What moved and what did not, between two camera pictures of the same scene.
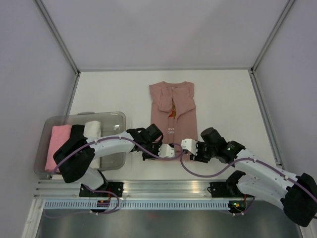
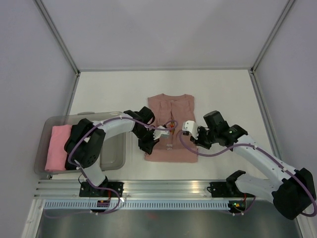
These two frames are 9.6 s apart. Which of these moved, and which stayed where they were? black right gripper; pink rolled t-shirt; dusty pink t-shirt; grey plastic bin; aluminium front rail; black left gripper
Moved: black left gripper; dusty pink t-shirt; black right gripper
Stayed: aluminium front rail; pink rolled t-shirt; grey plastic bin
